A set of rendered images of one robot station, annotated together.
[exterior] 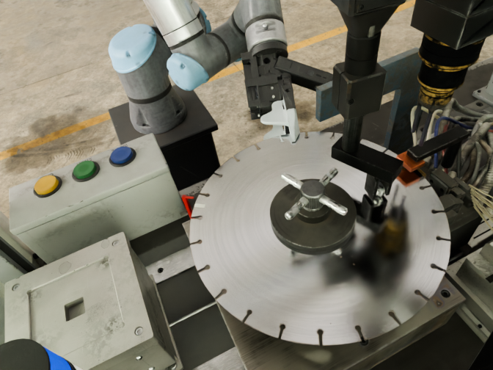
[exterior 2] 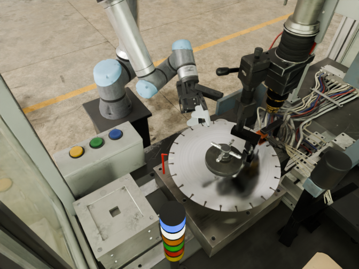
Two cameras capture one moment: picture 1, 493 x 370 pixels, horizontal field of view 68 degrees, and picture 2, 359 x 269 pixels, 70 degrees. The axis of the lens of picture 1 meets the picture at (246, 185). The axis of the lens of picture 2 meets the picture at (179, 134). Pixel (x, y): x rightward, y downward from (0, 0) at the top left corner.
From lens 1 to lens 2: 0.31 m
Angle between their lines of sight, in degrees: 12
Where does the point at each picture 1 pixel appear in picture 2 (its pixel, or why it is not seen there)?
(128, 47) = (107, 72)
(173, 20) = (142, 64)
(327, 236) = (232, 168)
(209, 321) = not seen: hidden behind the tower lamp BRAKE
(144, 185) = (129, 149)
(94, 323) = (127, 216)
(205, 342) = not seen: hidden behind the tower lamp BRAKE
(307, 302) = (228, 196)
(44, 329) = (102, 222)
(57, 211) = (87, 165)
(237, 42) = (170, 73)
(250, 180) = (192, 144)
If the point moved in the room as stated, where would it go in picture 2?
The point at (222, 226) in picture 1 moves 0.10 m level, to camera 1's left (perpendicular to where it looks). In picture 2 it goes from (184, 167) to (150, 175)
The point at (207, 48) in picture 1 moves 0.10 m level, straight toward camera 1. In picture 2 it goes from (157, 77) to (165, 93)
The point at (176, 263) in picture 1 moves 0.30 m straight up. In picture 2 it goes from (146, 189) to (136, 132)
